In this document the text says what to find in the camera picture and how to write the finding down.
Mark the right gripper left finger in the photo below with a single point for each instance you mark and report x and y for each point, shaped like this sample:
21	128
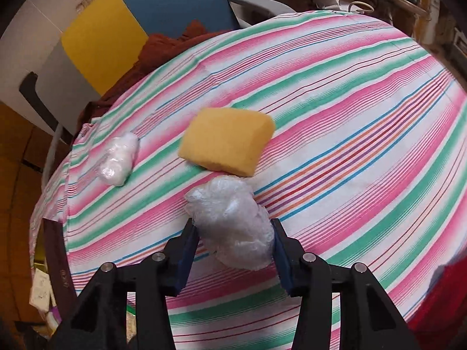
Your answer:
179	256

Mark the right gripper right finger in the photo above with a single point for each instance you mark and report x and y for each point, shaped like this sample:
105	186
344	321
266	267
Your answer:
287	255

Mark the large clear plastic bag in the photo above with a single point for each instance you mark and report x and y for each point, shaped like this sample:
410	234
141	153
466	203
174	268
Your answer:
232	226

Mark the small white plastic bag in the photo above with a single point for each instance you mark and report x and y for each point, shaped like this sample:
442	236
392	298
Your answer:
119	159

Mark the yellow sponge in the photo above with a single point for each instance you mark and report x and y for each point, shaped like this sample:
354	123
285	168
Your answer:
227	140

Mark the dark red blanket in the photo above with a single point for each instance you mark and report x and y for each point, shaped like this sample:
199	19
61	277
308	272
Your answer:
156	52

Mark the grey yellow blue chair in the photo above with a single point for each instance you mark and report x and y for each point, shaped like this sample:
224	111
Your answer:
101	45

